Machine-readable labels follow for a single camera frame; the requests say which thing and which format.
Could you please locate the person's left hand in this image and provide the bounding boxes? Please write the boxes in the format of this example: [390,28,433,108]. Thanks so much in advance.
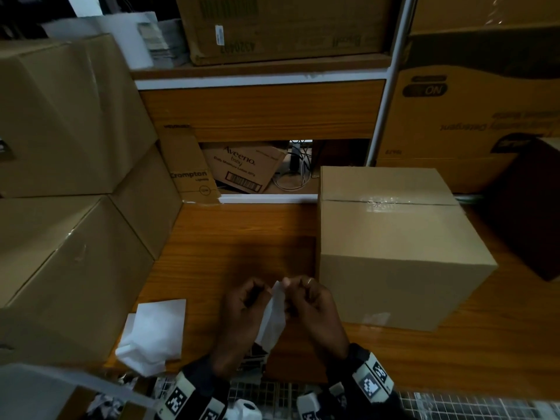
[212,276,274,379]

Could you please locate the person's right hand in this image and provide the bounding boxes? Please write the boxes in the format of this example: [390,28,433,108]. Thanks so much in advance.
[282,275,351,372]

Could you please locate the stack of fragile stickers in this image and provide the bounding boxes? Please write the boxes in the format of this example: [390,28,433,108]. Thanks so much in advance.
[236,341,270,386]

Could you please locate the white backing paper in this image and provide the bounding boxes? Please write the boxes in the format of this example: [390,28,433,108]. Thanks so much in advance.
[115,299,187,378]

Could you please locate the squarish taped cardboard box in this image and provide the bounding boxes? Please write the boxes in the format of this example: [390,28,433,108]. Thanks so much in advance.
[318,166,499,332]

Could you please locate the small taped cardboard box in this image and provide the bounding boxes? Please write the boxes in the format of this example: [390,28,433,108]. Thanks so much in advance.
[109,143,183,261]

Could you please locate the medium taped cardboard box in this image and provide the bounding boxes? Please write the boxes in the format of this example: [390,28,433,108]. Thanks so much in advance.
[0,195,155,368]

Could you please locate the large stapled cardboard box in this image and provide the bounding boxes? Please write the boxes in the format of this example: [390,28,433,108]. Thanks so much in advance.
[0,33,158,198]

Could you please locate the barcode printed cardboard box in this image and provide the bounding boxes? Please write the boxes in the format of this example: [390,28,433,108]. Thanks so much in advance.
[201,143,288,194]

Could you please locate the flattened printed cardboard carton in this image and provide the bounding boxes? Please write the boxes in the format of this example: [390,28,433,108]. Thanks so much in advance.
[158,124,222,205]

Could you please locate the large cardboard box dark band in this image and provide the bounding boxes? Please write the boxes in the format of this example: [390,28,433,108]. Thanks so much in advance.
[376,26,560,194]

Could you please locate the large cardboard box white sticker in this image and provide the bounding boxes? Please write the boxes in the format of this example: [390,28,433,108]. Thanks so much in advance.
[174,0,394,66]

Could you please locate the plastic wrapped cardboard box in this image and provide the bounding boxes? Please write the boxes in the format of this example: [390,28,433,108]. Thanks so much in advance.
[409,0,560,36]

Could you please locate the right wrist tracker band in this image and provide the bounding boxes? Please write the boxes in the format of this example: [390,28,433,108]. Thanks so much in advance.
[325,344,401,412]

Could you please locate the wrist tracker band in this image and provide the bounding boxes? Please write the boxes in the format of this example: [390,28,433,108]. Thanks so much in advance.
[155,356,230,420]
[325,344,401,412]

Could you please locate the left wrist tracker band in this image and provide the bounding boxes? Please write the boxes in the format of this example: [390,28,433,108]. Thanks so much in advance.
[155,356,230,420]

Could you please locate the crumpled paper scraps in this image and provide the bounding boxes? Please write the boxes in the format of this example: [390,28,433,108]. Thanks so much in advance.
[85,376,139,418]

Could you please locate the stack of grey cards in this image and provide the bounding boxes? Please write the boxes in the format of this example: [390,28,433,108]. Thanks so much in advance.
[138,19,191,68]

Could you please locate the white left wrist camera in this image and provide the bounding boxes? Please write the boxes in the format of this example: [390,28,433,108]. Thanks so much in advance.
[225,397,263,420]

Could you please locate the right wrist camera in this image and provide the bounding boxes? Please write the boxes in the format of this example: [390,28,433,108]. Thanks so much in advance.
[296,387,347,420]

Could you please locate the tangle of cables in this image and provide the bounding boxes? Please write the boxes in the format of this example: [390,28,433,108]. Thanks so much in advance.
[272,139,314,192]

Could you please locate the wire mesh rack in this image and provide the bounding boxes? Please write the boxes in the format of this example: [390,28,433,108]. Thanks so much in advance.
[153,376,560,420]

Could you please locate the wooden shelf unit white frame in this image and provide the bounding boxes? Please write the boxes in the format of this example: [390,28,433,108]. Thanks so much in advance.
[131,0,419,205]

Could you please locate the white frame bar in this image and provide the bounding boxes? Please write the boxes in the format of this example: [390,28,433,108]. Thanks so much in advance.
[0,362,160,420]

